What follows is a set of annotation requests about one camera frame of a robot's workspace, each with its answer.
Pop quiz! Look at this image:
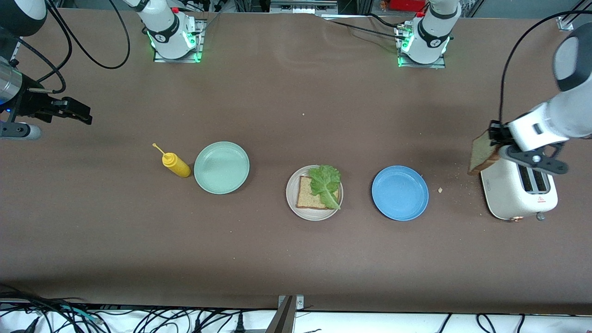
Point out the brown bread slice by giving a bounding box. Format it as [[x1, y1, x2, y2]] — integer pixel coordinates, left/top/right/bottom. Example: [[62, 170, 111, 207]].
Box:
[[296, 175, 343, 210], [468, 129, 503, 177]]

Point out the yellow mustard squeeze bottle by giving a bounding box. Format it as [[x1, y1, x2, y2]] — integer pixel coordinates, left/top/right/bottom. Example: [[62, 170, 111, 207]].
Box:
[[152, 143, 191, 179]]

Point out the green lettuce leaf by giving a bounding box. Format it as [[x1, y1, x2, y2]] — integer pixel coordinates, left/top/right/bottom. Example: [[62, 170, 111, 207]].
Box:
[[308, 165, 343, 210]]

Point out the blue plate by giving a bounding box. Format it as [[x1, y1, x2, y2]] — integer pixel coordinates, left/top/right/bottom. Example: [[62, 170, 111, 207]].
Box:
[[371, 165, 430, 222]]

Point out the pale green plate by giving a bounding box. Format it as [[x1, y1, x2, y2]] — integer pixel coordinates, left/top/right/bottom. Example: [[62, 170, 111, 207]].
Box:
[[193, 141, 251, 195]]

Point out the beige plate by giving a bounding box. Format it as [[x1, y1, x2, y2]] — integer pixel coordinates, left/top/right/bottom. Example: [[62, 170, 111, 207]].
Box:
[[285, 165, 344, 222]]

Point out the white toaster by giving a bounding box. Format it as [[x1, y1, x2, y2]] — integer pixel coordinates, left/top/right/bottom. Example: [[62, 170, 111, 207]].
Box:
[[480, 155, 559, 222]]

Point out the red box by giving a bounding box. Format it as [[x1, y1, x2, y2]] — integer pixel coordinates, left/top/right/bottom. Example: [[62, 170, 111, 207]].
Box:
[[388, 0, 428, 12]]

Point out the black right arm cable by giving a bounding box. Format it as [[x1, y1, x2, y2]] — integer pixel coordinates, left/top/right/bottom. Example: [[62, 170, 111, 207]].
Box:
[[14, 0, 131, 95]]

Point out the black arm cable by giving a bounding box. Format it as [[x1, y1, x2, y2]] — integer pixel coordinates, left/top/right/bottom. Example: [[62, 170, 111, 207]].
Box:
[[499, 9, 592, 124], [14, 0, 131, 95]]

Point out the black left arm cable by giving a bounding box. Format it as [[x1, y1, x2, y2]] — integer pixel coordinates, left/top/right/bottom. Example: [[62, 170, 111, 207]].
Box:
[[499, 9, 592, 124]]

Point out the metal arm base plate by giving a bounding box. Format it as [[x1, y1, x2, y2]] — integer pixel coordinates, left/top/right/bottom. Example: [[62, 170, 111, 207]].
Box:
[[153, 18, 205, 63], [397, 23, 447, 69]]

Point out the aluminium frame rail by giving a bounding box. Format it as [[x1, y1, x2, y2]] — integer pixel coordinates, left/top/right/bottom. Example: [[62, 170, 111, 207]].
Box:
[[557, 0, 592, 32]]

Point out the black base cable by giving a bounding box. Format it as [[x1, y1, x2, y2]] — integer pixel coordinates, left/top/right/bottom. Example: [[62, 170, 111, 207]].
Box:
[[319, 13, 407, 41]]

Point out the black cable loop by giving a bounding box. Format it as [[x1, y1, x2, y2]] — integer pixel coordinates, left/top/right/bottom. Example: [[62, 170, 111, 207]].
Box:
[[476, 314, 498, 333]]

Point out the teal cable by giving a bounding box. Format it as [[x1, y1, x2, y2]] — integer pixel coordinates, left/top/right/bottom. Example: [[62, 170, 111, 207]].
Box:
[[58, 304, 102, 323]]

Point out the black cable bundle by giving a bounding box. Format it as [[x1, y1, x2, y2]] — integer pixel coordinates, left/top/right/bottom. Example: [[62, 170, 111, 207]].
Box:
[[0, 283, 278, 333]]

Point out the grey metal rail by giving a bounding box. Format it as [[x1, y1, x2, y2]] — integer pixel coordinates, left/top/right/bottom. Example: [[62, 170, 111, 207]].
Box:
[[270, 0, 338, 14]]

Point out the metal table edge bracket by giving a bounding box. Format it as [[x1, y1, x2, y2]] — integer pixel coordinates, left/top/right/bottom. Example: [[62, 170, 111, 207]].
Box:
[[266, 295, 305, 333]]

